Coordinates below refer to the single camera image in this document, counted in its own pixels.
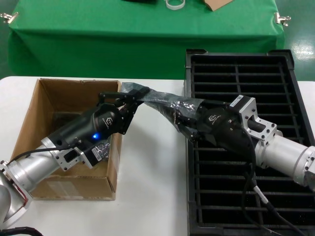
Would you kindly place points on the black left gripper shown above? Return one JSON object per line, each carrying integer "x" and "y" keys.
{"x": 86, "y": 125}

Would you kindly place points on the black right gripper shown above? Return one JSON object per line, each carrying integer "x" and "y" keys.
{"x": 221, "y": 127}

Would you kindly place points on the brown cardboard box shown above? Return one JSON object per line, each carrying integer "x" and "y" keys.
{"x": 73, "y": 186}

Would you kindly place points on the black slotted plastic container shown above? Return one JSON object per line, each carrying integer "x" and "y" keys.
{"x": 216, "y": 221}

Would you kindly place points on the green tablecloth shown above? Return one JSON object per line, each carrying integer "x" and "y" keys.
{"x": 123, "y": 37}

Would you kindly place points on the clear tape roll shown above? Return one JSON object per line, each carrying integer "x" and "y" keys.
{"x": 173, "y": 8}

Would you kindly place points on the flat brown cardboard piece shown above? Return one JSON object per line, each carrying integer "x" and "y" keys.
{"x": 216, "y": 5}

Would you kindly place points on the metal binder clip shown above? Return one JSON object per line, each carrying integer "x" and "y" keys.
{"x": 279, "y": 18}
{"x": 11, "y": 18}

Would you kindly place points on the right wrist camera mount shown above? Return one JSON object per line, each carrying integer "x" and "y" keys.
{"x": 265, "y": 132}

